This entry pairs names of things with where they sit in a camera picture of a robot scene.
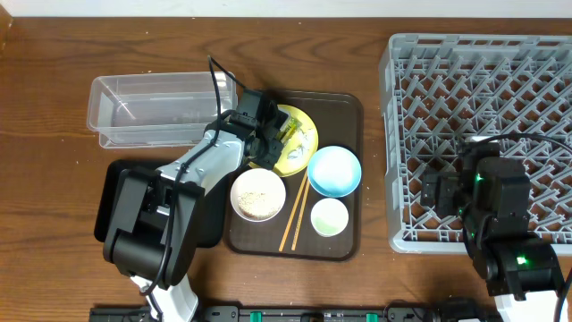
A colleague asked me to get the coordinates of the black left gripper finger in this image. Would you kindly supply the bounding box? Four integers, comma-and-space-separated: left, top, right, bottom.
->
250, 138, 283, 170
266, 107, 290, 137

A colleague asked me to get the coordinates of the green snack wrapper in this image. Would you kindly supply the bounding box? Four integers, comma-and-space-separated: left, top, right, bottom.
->
276, 118, 299, 144

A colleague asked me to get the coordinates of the yellow round plate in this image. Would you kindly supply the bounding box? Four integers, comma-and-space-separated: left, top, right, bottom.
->
271, 105, 319, 177

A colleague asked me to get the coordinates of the clear plastic wrap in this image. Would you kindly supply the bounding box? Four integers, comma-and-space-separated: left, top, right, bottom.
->
287, 129, 315, 160

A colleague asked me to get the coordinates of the white rice bowl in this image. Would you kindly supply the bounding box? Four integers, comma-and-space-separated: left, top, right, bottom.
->
230, 168, 287, 223

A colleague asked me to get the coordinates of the wooden chopstick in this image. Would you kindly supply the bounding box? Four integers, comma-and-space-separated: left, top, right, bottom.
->
291, 177, 310, 251
278, 171, 307, 252

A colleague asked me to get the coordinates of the light blue bowl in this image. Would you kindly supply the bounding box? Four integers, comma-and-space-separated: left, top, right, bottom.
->
307, 146, 362, 198

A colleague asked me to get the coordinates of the small white green cup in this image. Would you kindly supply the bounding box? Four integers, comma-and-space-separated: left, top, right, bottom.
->
310, 198, 349, 237

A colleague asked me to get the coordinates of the pile of rice grains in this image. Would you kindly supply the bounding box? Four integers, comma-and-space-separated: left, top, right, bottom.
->
238, 192, 273, 219

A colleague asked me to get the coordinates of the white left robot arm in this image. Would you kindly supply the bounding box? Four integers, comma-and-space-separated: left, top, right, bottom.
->
103, 89, 291, 321

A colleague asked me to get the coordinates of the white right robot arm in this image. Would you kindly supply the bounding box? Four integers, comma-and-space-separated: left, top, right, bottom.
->
421, 140, 571, 321

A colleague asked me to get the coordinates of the clear plastic waste bin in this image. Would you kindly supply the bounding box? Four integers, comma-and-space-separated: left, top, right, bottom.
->
87, 72, 238, 148

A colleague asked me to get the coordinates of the black plastic waste tray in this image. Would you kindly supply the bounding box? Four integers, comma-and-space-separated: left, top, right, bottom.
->
94, 158, 230, 248

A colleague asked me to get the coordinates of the grey plastic dishwasher rack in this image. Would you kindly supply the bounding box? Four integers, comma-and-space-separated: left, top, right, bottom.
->
379, 33, 571, 256

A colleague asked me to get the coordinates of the dark brown serving tray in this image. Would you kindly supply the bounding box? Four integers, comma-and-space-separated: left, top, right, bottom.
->
224, 89, 363, 262

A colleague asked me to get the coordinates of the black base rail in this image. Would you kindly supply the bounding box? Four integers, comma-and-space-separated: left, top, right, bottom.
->
88, 305, 492, 322

